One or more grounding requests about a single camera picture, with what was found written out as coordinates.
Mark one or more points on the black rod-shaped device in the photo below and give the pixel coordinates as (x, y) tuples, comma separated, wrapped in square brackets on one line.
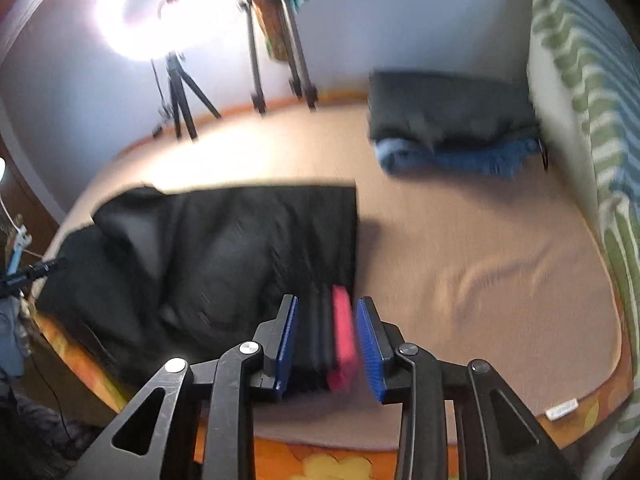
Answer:
[(35, 272)]

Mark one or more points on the grey hanging cloth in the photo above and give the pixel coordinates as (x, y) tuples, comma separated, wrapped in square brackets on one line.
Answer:
[(10, 330)]

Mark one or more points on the light blue clip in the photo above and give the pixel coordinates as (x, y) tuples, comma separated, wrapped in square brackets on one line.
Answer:
[(17, 250)]

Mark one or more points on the dark grey folded pants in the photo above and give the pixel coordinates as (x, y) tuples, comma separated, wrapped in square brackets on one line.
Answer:
[(450, 110)]

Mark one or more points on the green striped cushion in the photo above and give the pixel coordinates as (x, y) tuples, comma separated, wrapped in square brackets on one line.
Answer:
[(575, 60)]

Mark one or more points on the black pants with pink waistband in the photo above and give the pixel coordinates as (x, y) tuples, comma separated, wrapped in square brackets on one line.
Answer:
[(200, 260)]

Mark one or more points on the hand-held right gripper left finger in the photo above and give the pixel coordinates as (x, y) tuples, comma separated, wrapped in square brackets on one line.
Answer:
[(287, 345)]

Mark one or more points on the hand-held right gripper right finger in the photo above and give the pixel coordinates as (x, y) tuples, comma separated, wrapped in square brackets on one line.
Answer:
[(370, 350)]

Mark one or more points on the large grey folded tripod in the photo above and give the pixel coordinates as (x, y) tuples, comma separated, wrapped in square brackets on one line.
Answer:
[(255, 60)]

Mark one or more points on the orange patterned hanging cloth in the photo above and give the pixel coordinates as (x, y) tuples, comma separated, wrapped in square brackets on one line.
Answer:
[(272, 20)]

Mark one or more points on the small black tripod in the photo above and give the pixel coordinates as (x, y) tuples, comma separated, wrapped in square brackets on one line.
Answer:
[(175, 85)]

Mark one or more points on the beige blanket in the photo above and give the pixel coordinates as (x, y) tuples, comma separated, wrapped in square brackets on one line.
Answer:
[(475, 240)]

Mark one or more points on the orange floral bedsheet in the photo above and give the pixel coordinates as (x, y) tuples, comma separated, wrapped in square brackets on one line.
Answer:
[(325, 465)]

